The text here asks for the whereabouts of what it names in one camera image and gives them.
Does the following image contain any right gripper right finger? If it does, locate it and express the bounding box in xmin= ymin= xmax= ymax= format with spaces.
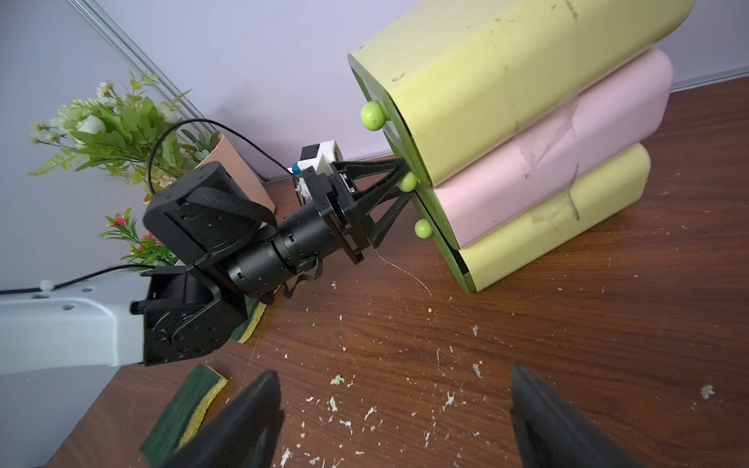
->
xmin=510 ymin=364 xmax=642 ymax=467

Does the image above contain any green pink drawer cabinet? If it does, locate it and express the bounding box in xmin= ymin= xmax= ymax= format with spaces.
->
xmin=347 ymin=0 xmax=698 ymax=294

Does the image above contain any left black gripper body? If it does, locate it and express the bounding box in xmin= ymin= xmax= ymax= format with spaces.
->
xmin=302 ymin=163 xmax=375 ymax=264

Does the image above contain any pink flowers small plant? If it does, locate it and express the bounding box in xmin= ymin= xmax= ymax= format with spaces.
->
xmin=99 ymin=209 xmax=179 ymax=266

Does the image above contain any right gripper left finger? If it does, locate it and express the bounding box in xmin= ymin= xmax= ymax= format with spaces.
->
xmin=163 ymin=370 xmax=285 ymax=467

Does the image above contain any white flowers green plant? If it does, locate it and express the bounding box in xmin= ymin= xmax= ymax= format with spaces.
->
xmin=30 ymin=73 xmax=220 ymax=191

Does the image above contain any yellow green sponge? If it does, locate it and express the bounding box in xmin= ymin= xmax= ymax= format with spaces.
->
xmin=230 ymin=298 xmax=266 ymax=343
xmin=140 ymin=364 xmax=228 ymax=467

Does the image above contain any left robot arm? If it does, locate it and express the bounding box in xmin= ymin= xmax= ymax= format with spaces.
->
xmin=1 ymin=160 xmax=411 ymax=374

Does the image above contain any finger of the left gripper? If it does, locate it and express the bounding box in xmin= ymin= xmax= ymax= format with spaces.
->
xmin=335 ymin=159 xmax=410 ymax=205
xmin=362 ymin=192 xmax=414 ymax=249

